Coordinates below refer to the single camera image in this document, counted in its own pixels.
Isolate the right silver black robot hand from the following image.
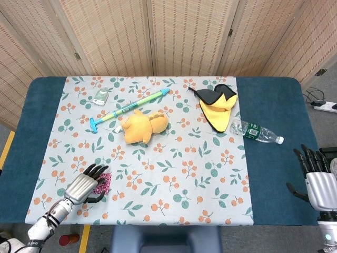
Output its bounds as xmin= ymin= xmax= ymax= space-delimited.
xmin=286 ymin=144 xmax=337 ymax=211

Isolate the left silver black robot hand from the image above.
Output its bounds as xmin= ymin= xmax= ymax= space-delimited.
xmin=64 ymin=163 xmax=109 ymax=205

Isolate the red patterned packet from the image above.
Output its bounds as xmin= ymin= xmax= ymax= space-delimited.
xmin=94 ymin=171 xmax=113 ymax=195

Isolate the red cylindrical can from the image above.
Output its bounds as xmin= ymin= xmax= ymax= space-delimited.
xmin=59 ymin=233 xmax=80 ymax=246

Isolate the clear bottle green label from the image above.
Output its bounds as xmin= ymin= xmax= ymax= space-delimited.
xmin=230 ymin=118 xmax=284 ymax=145

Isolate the white power strip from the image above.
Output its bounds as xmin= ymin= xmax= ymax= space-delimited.
xmin=310 ymin=100 xmax=337 ymax=113

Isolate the orange plush toy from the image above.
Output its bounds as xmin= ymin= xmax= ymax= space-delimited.
xmin=120 ymin=109 xmax=169 ymax=145

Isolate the floral print tablecloth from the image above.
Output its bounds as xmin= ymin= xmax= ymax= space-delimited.
xmin=25 ymin=75 xmax=254 ymax=227

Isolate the green white tissue pack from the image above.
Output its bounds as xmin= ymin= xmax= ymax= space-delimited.
xmin=93 ymin=88 xmax=110 ymax=106

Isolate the blue grey robot torso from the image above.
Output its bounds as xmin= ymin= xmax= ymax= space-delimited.
xmin=110 ymin=225 xmax=223 ymax=253

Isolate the blue green toy pump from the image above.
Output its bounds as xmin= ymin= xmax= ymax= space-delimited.
xmin=88 ymin=88 xmax=171 ymax=134

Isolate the yellow black microfiber cloth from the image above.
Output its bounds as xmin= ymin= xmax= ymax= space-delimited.
xmin=188 ymin=83 xmax=239 ymax=134

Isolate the woven folding screen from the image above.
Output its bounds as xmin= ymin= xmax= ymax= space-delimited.
xmin=0 ymin=0 xmax=337 ymax=131

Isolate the black cable with plug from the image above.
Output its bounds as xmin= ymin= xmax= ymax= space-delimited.
xmin=302 ymin=86 xmax=326 ymax=106

